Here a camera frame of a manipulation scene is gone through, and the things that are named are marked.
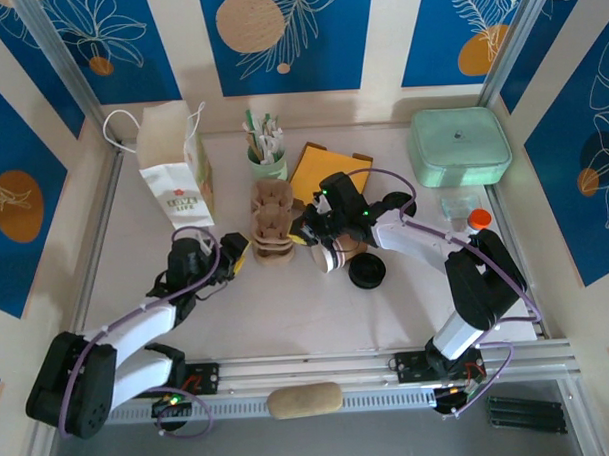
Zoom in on black paper coffee cup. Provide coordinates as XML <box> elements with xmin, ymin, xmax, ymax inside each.
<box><xmin>312</xmin><ymin>239</ymin><xmax>340</xmax><ymax>276</ymax></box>

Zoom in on white paper takeout bag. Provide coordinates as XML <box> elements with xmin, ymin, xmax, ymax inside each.
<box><xmin>101</xmin><ymin>101</ymin><xmax>218</xmax><ymax>234</ymax></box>

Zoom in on yellow napkin stack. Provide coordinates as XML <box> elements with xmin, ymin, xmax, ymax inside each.
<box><xmin>289</xmin><ymin>144</ymin><xmax>372</xmax><ymax>199</ymax></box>

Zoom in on orange napkins in tray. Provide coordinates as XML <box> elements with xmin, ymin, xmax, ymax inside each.
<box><xmin>285</xmin><ymin>139</ymin><xmax>376</xmax><ymax>213</ymax></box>

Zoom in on mint green utensil cup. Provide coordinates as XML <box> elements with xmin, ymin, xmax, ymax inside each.
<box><xmin>245</xmin><ymin>153</ymin><xmax>289</xmax><ymax>184</ymax></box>

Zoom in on wooden stirrer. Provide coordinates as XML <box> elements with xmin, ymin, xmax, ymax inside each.
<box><xmin>245</xmin><ymin>131</ymin><xmax>263</xmax><ymax>164</ymax></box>

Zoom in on clear plastic box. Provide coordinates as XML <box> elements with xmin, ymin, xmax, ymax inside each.
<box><xmin>440</xmin><ymin>194</ymin><xmax>480</xmax><ymax>219</ymax></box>

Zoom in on mint green zip case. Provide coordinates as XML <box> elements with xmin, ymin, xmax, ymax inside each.
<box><xmin>405</xmin><ymin>105</ymin><xmax>514</xmax><ymax>189</ymax></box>

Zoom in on orange capped bottle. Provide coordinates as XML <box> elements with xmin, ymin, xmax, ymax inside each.
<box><xmin>468</xmin><ymin>207</ymin><xmax>494</xmax><ymax>233</ymax></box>

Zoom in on beige foam pad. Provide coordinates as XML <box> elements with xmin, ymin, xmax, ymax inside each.
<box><xmin>265</xmin><ymin>381</ymin><xmax>345</xmax><ymax>421</ymax></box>

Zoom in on black controller board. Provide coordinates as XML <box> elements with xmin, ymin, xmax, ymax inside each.
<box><xmin>149</xmin><ymin>395</ymin><xmax>194</xmax><ymax>420</ymax></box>
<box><xmin>432</xmin><ymin>383</ymin><xmax>481</xmax><ymax>416</ymax></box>

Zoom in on black ribbed bars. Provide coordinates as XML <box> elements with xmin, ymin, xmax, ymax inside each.
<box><xmin>484</xmin><ymin>392</ymin><xmax>566</xmax><ymax>439</ymax></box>

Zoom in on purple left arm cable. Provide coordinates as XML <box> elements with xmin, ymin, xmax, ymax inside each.
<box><xmin>51</xmin><ymin>224</ymin><xmax>228</xmax><ymax>442</ymax></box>

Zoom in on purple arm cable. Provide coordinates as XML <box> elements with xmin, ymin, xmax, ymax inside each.
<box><xmin>346</xmin><ymin>162</ymin><xmax>543</xmax><ymax>337</ymax></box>
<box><xmin>51</xmin><ymin>224</ymin><xmax>228</xmax><ymax>442</ymax></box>

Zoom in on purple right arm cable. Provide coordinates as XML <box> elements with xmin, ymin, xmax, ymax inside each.
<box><xmin>346</xmin><ymin>162</ymin><xmax>543</xmax><ymax>337</ymax></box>

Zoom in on aluminium back frame rail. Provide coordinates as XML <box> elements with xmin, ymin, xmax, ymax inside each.
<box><xmin>115</xmin><ymin>121</ymin><xmax>413</xmax><ymax>145</ymax></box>

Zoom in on aluminium side rail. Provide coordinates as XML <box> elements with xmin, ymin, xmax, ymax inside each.
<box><xmin>63</xmin><ymin>141</ymin><xmax>134</xmax><ymax>347</ymax></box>
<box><xmin>484</xmin><ymin>182</ymin><xmax>548</xmax><ymax>343</ymax></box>

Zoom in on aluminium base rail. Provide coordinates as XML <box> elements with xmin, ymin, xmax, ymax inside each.
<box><xmin>73</xmin><ymin>342</ymin><xmax>576</xmax><ymax>399</ymax></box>

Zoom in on grey slotted cable tray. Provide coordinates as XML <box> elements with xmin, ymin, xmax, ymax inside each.
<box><xmin>92</xmin><ymin>384</ymin><xmax>442</xmax><ymax>427</ymax></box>

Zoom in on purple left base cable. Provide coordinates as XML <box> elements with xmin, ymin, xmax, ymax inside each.
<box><xmin>153</xmin><ymin>384</ymin><xmax>215</xmax><ymax>442</ymax></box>

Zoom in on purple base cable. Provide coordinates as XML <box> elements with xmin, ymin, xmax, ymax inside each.
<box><xmin>153</xmin><ymin>384</ymin><xmax>215</xmax><ymax>442</ymax></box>
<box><xmin>436</xmin><ymin>339</ymin><xmax>517</xmax><ymax>420</ymax></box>

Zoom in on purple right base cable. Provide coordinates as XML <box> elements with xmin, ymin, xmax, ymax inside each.
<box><xmin>436</xmin><ymin>339</ymin><xmax>517</xmax><ymax>420</ymax></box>

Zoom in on aluminium frame post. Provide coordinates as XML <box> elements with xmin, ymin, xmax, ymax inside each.
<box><xmin>476</xmin><ymin>0</ymin><xmax>556</xmax><ymax>111</ymax></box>
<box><xmin>11</xmin><ymin>0</ymin><xmax>124</xmax><ymax>155</ymax></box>

